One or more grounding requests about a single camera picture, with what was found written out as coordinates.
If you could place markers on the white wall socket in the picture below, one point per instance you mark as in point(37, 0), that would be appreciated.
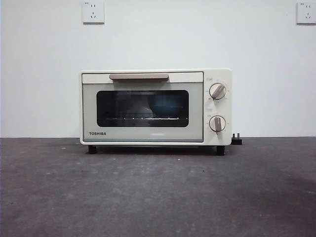
point(306, 13)
point(93, 12)

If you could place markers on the timer oven knob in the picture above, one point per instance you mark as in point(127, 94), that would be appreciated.
point(217, 123)

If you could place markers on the white glass oven door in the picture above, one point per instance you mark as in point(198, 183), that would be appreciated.
point(143, 134)

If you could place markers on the large-marked temperature oven knob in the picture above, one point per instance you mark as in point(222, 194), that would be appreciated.
point(217, 91)

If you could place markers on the blue ribbed bowl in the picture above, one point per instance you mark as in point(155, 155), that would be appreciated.
point(164, 107)

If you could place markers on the white toaster oven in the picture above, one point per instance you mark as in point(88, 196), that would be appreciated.
point(217, 74)

